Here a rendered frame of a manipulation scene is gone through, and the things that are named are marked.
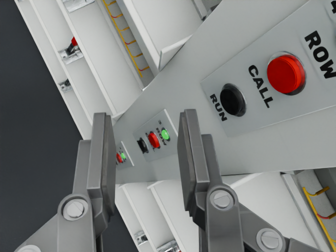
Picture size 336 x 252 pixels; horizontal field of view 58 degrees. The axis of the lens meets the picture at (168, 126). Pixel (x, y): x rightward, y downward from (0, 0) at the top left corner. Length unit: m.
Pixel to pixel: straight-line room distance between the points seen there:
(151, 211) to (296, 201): 0.40
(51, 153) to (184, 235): 0.58
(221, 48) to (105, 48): 0.29
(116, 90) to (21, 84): 0.58
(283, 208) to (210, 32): 0.16
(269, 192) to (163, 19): 0.16
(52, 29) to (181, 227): 0.46
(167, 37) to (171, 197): 0.24
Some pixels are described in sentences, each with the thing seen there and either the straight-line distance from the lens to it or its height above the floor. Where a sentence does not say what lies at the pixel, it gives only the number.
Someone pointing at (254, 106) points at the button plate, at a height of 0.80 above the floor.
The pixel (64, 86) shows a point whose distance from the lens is 0.83.
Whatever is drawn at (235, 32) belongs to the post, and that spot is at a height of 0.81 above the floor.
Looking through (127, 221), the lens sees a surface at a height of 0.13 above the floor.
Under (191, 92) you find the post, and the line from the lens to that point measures 0.22.
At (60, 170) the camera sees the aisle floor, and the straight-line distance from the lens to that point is 0.93.
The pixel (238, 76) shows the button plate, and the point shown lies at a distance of 0.17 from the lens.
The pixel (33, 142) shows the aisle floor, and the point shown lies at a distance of 0.94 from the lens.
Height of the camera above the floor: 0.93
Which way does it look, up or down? 67 degrees down
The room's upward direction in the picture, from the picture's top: 60 degrees clockwise
